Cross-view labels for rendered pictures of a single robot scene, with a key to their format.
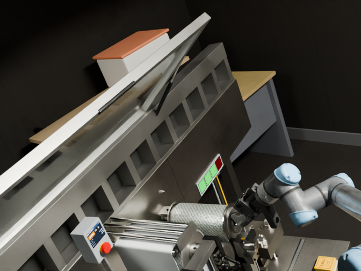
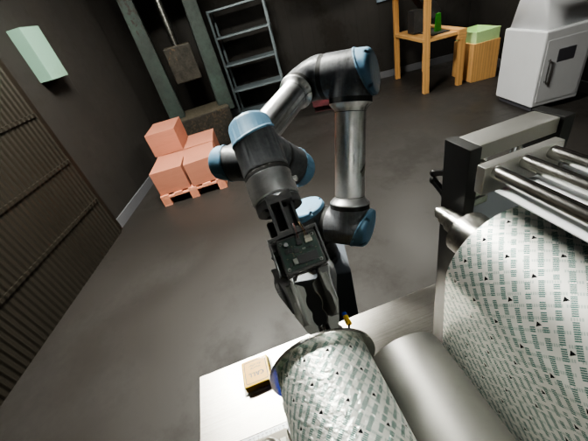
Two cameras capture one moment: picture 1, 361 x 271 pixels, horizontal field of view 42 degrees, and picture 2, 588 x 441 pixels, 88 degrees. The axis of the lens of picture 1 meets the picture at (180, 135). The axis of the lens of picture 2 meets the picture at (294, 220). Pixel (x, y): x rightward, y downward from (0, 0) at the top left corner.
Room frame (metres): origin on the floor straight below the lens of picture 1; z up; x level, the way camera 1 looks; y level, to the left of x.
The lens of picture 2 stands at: (1.60, 0.10, 1.65)
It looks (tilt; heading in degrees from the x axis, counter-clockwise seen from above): 35 degrees down; 224
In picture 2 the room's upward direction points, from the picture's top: 16 degrees counter-clockwise
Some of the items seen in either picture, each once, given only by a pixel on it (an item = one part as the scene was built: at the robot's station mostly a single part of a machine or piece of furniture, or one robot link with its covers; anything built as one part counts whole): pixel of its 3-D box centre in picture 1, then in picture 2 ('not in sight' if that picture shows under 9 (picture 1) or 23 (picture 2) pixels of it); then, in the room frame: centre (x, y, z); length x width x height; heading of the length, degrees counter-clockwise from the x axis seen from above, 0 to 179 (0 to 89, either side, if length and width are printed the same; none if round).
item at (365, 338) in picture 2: (232, 222); (324, 367); (1.46, -0.06, 1.25); 0.15 x 0.01 x 0.15; 140
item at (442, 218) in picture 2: not in sight; (451, 220); (1.21, 0.03, 1.33); 0.06 x 0.03 x 0.03; 50
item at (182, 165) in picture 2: not in sight; (187, 153); (-0.47, -3.46, 0.36); 1.29 x 1.01 x 0.72; 37
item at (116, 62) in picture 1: (136, 59); not in sight; (3.72, 0.10, 1.39); 0.51 x 0.43 x 0.28; 127
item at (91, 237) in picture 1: (94, 240); not in sight; (1.05, 0.31, 1.66); 0.07 x 0.07 x 0.10; 53
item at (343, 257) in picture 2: not in sight; (336, 329); (1.00, -0.42, 0.45); 0.20 x 0.20 x 0.90; 37
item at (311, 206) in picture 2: not in sight; (311, 220); (1.00, -0.42, 1.07); 0.13 x 0.12 x 0.14; 98
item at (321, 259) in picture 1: (325, 264); (256, 372); (1.43, -0.35, 0.91); 0.07 x 0.07 x 0.02; 50
